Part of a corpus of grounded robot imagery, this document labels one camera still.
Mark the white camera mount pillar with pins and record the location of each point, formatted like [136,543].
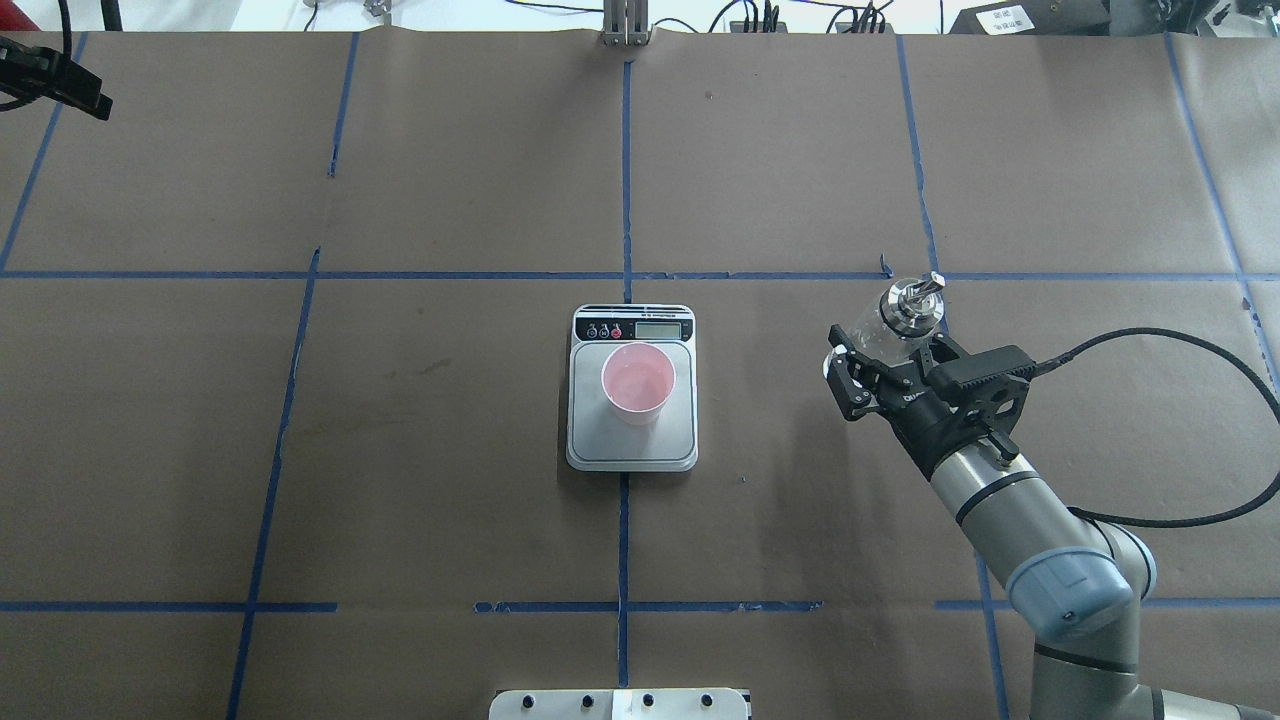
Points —
[625,703]

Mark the silver digital kitchen scale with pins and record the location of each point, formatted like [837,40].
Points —
[596,440]

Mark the glass sauce bottle metal spout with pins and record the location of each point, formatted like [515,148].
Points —
[901,320]

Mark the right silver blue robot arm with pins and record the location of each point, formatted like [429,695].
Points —
[1078,578]

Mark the pink plastic cup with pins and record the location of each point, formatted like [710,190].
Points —
[637,380]

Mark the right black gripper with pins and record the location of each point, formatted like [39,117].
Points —
[928,425]

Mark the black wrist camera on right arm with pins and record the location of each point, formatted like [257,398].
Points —
[990,376]

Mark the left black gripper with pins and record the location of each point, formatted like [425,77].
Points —
[62,80]

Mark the aluminium frame post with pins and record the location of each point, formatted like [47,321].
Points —
[626,23]

